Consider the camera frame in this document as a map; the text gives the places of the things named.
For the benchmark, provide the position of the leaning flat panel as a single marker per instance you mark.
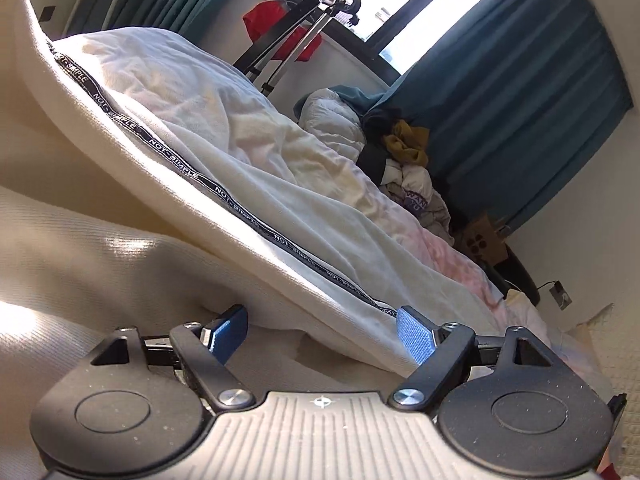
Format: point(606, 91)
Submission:
point(260, 45)

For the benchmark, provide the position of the wall outlet with plug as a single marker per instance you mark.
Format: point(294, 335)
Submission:
point(562, 297)

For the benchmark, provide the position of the black silver tripod stand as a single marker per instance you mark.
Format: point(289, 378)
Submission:
point(305, 40)

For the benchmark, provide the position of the cream pants with black stripe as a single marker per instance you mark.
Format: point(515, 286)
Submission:
point(125, 160)

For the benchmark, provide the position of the black framed window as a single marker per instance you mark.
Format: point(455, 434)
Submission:
point(425, 5)

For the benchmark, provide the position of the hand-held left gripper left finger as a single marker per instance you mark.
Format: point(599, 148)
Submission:
point(230, 332)

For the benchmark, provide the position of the white pillow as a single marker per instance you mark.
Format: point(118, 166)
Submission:
point(330, 120)

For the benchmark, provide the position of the dark garment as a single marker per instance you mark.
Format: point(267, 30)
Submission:
point(372, 157)

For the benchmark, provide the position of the brown paper bag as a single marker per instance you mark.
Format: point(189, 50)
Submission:
point(482, 242)

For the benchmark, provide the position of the light blue cloth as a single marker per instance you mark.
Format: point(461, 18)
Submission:
point(360, 97)

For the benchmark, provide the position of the mustard yellow garment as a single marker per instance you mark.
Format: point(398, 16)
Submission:
point(407, 142)

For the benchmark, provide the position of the dark wall socket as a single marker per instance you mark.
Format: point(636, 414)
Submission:
point(48, 14)

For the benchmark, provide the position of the red cloth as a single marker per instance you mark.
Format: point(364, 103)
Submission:
point(265, 15)

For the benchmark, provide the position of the black sofa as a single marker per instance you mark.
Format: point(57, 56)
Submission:
point(520, 275)

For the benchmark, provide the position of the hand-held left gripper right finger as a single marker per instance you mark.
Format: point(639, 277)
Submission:
point(415, 335)

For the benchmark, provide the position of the pile of white grey clothes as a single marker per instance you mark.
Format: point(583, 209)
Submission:
point(425, 200)

